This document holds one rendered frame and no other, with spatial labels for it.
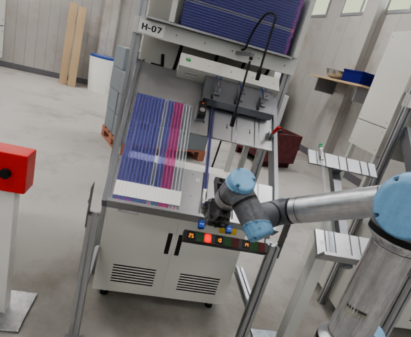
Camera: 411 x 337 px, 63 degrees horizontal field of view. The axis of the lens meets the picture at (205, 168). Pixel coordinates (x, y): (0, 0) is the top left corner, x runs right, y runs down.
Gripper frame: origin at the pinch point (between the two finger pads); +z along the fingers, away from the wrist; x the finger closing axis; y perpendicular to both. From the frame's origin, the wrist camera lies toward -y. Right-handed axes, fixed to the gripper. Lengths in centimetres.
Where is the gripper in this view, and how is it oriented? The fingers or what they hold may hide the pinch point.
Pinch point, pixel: (208, 215)
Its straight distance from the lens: 122.4
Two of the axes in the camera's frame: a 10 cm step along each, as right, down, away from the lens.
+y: -0.8, 8.7, -4.9
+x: 9.6, 1.9, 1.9
